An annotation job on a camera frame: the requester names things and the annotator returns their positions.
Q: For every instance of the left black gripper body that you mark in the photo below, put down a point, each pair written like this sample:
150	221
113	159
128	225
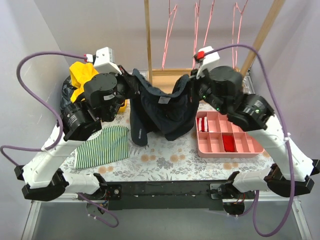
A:
125	81

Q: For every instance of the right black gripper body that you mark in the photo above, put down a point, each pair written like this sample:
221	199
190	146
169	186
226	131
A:
197	83

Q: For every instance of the dark navy shorts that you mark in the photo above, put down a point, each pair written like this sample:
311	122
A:
152	110

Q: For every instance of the pink hanger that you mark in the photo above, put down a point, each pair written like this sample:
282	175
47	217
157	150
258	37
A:
170	23
237	19
196	25
209	23

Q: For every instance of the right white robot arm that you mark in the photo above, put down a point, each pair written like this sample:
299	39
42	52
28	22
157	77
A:
290	174

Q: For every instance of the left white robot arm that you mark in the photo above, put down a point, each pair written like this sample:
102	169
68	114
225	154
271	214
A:
43	177

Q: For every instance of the wooden hanger rack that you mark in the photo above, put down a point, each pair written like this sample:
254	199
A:
258	19

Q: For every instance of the yellow plastic bin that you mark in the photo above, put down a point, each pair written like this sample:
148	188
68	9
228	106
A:
123	107

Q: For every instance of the yellow shirt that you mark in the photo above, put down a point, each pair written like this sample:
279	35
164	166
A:
80	73

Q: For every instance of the dark patterned garment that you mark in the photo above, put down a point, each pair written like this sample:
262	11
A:
67	91

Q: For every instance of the red white folded cloth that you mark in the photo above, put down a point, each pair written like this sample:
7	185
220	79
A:
202	124

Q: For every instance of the green white striped cloth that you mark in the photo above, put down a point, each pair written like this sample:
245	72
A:
107	146

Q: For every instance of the pink divided tray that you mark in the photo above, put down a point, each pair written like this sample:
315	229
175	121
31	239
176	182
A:
219	138

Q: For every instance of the red folded cloth middle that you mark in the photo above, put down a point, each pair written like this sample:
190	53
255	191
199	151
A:
228	143

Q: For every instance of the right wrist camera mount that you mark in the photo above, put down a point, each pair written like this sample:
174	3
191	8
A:
207	59

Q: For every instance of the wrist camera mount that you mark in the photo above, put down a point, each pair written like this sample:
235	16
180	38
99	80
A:
207	59
103	61

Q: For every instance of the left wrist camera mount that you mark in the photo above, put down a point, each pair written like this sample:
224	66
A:
103	61

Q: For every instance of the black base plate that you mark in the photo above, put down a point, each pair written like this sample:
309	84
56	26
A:
190	194

